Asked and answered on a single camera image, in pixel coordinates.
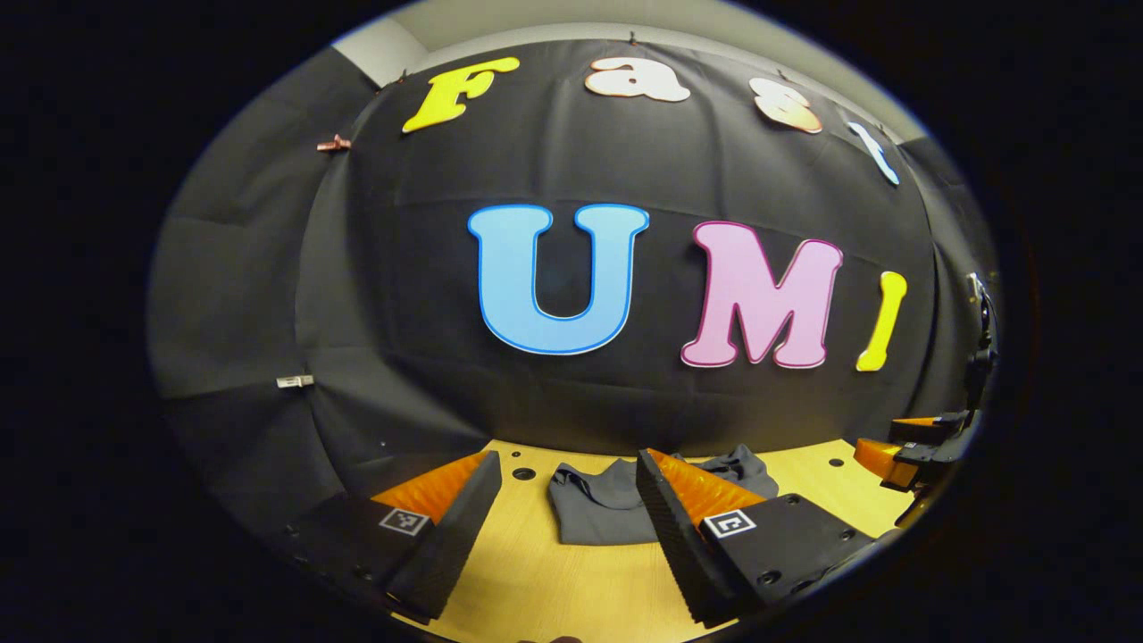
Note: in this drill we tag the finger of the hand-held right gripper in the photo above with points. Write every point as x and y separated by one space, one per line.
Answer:
888 460
929 429

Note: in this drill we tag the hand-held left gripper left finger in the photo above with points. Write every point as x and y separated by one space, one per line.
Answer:
460 536

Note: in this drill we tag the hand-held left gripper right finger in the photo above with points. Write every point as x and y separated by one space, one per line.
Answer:
674 536

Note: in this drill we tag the grey button shirt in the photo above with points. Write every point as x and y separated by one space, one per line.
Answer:
598 509

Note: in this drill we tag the silver cloth clip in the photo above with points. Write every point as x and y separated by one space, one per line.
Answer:
295 381

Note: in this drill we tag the black backdrop cloth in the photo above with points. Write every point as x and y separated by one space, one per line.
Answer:
429 268

